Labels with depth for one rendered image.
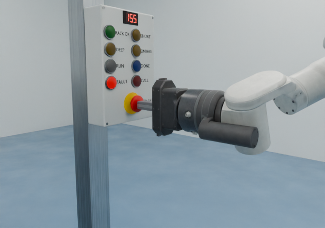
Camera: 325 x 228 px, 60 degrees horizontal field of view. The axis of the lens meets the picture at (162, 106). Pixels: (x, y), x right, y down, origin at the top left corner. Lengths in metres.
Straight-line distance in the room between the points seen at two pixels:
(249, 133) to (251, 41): 2.98
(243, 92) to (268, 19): 2.91
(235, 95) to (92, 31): 0.34
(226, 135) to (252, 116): 0.05
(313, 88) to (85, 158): 0.51
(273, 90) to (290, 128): 2.83
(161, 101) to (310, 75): 0.28
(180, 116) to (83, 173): 0.31
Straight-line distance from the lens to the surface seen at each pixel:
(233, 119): 0.49
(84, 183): 0.74
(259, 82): 0.50
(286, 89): 0.51
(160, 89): 0.58
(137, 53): 0.68
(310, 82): 0.55
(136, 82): 0.68
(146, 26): 0.72
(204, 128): 0.49
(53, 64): 4.65
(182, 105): 0.53
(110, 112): 0.64
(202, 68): 3.69
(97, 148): 0.71
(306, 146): 3.31
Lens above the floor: 0.96
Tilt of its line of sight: 8 degrees down
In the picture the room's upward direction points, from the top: straight up
